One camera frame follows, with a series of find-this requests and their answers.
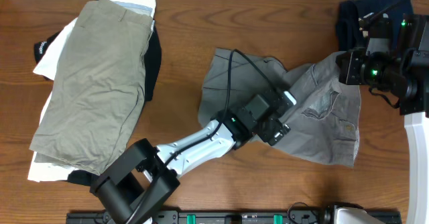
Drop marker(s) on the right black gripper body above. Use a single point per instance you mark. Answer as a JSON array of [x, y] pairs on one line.
[[352, 76]]

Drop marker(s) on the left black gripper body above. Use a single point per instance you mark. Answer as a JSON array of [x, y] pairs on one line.
[[270, 133]]

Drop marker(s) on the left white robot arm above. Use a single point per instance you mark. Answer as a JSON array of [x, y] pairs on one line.
[[143, 177]]

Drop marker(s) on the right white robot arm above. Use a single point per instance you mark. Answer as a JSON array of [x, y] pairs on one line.
[[403, 72]]

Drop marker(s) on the dark navy folded garment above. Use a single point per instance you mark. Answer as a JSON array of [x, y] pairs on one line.
[[347, 27]]

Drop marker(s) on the black garment with logo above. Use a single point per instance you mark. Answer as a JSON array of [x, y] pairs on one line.
[[152, 60]]

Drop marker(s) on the light blue folded garment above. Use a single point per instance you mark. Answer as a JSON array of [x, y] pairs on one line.
[[140, 9]]

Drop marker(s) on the khaki folded shorts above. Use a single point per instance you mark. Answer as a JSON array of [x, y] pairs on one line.
[[98, 91]]

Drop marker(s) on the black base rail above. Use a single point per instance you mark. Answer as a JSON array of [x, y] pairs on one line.
[[174, 217]]

